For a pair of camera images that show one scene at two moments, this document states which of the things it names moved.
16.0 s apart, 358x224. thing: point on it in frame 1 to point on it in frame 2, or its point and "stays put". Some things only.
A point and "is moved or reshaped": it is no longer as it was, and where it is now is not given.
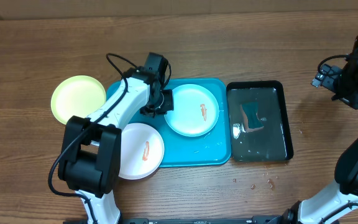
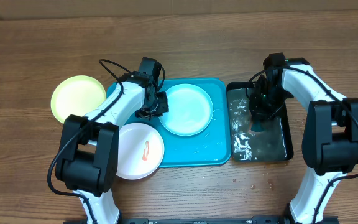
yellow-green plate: [78, 96] stays put
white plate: [142, 151] stays put
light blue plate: [195, 111] is moved or reshaped
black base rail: [270, 219] stays put
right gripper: [355, 101] to [260, 113]
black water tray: [272, 142] stays put
